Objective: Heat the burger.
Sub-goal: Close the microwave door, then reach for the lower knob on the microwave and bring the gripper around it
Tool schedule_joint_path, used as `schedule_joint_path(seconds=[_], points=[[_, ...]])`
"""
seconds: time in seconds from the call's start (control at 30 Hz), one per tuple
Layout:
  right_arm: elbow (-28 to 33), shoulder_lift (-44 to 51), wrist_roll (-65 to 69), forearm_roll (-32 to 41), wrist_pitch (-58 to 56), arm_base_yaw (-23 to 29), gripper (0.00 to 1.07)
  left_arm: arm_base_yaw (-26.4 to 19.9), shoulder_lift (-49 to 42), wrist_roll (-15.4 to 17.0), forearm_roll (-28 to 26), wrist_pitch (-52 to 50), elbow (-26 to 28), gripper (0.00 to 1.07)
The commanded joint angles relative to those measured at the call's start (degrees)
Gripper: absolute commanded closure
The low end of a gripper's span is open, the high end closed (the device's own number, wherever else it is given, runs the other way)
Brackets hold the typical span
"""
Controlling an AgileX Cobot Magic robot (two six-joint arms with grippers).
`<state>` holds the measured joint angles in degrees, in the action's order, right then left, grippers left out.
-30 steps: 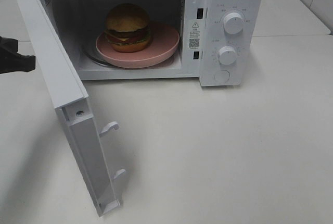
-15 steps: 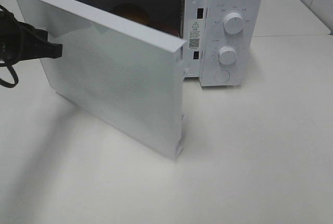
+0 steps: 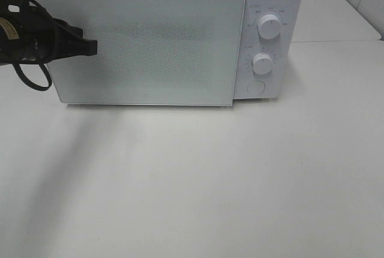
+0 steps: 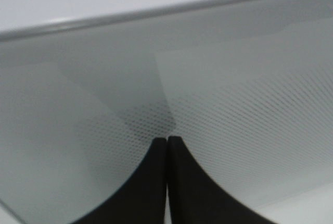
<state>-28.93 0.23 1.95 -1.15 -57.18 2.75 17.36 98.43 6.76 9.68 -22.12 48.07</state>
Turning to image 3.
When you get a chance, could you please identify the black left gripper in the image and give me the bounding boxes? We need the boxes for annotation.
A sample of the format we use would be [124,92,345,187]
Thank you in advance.
[17,0,98,62]

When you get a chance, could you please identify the white microwave door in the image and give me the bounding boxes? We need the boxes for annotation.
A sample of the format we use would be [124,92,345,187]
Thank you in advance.
[37,0,245,106]

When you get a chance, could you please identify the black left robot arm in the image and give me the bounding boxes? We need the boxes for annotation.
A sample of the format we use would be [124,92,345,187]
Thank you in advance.
[1,0,98,64]

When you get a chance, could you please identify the white microwave oven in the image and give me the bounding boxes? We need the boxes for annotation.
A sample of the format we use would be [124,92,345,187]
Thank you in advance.
[38,0,305,109]

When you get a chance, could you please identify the lower white microwave knob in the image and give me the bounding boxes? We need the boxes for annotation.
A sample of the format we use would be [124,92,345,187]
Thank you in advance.
[253,53,274,75]

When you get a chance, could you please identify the white microwave knob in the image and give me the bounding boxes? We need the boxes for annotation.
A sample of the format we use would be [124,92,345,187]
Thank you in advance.
[253,53,274,75]
[257,14,282,40]

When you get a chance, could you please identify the upper white microwave knob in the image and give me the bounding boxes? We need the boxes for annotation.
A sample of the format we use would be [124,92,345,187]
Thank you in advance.
[257,14,282,40]

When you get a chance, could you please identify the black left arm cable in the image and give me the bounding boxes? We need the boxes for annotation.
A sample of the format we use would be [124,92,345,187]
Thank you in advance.
[11,0,52,93]

